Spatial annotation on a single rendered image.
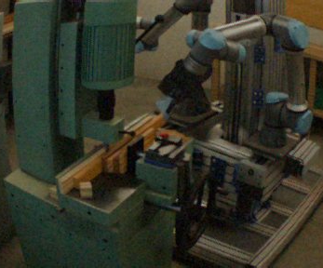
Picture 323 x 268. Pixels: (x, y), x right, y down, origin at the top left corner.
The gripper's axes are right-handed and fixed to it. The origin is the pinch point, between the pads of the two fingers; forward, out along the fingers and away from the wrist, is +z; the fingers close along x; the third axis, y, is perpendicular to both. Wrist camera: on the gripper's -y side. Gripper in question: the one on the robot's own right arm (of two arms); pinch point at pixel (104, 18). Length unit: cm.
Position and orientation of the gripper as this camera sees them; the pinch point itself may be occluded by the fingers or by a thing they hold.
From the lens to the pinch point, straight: 254.5
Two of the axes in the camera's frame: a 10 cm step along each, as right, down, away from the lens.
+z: -9.0, -2.1, 3.8
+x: 4.3, -4.9, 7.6
